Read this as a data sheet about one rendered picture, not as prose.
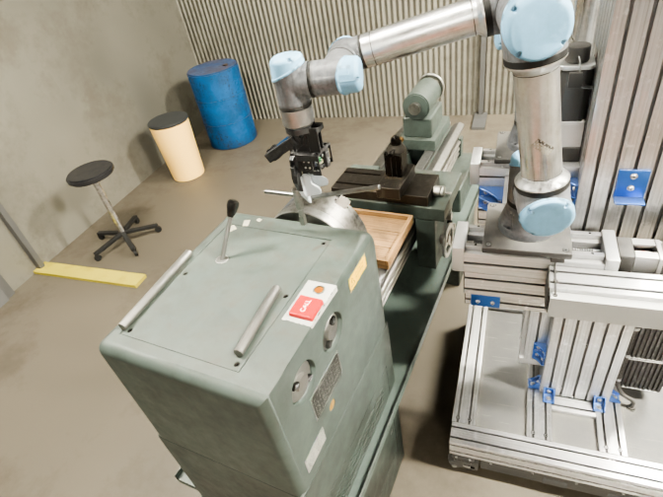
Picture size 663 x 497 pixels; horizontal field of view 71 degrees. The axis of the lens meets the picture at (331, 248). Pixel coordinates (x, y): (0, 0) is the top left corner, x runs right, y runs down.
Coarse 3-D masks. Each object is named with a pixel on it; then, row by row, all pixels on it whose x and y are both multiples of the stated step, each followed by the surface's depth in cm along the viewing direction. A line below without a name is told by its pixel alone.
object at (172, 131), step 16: (176, 112) 432; (160, 128) 410; (176, 128) 413; (160, 144) 423; (176, 144) 421; (192, 144) 433; (176, 160) 431; (192, 160) 437; (176, 176) 444; (192, 176) 444
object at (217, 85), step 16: (208, 64) 469; (224, 64) 455; (192, 80) 449; (208, 80) 443; (224, 80) 447; (240, 80) 464; (208, 96) 453; (224, 96) 455; (240, 96) 466; (208, 112) 465; (224, 112) 464; (240, 112) 472; (208, 128) 481; (224, 128) 473; (240, 128) 479; (224, 144) 484; (240, 144) 487
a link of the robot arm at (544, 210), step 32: (512, 0) 82; (544, 0) 78; (512, 32) 82; (544, 32) 81; (512, 64) 88; (544, 64) 85; (544, 96) 90; (544, 128) 94; (544, 160) 98; (544, 192) 101; (544, 224) 105
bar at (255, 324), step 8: (272, 288) 109; (280, 288) 110; (272, 296) 107; (264, 304) 105; (264, 312) 104; (256, 320) 102; (248, 328) 100; (256, 328) 101; (248, 336) 98; (240, 344) 97; (248, 344) 98; (240, 352) 96
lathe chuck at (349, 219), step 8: (304, 200) 146; (312, 200) 145; (320, 200) 144; (328, 200) 145; (320, 208) 142; (328, 208) 142; (336, 208) 144; (352, 208) 147; (336, 216) 142; (344, 216) 143; (352, 216) 145; (344, 224) 142; (352, 224) 144; (360, 224) 147
